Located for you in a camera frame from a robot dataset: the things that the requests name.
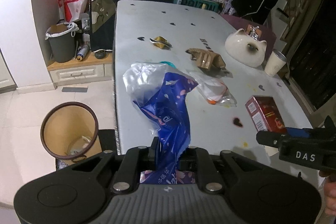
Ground gold foil wrapper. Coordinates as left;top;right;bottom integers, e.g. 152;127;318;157
150;36;172;50

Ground low wooden drawer cabinet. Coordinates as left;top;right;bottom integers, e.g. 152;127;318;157
47;52;113;86

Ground clear plastic bag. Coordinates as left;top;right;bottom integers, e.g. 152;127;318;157
187;70;237;107

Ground small metal figurine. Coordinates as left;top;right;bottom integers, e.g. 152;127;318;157
246;24;262;40

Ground white tumbler cup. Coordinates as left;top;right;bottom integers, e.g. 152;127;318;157
264;49;287;77

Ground blue floral tissue package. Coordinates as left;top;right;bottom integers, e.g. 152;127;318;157
123;63;198;184

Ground red cigarette box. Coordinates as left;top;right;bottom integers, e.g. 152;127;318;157
245;96;287;134

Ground white cat-shaped ceramic bowl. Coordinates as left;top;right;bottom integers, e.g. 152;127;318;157
224;28;267;68

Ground person's right hand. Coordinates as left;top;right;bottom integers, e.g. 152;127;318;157
319;170;336;216

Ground teal license plate sign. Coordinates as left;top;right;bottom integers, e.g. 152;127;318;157
181;0;220;12

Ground grey lined trash can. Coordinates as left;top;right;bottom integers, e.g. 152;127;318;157
45;22;79;63

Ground teal plastic lid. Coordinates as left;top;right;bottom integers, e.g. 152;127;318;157
159;61;177;68

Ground maroon chair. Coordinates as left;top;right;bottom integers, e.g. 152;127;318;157
222;14;276;60

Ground tan round waste bin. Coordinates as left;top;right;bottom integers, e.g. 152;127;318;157
41;102;102;165

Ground spray can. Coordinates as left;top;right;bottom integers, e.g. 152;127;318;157
76;44;89;61

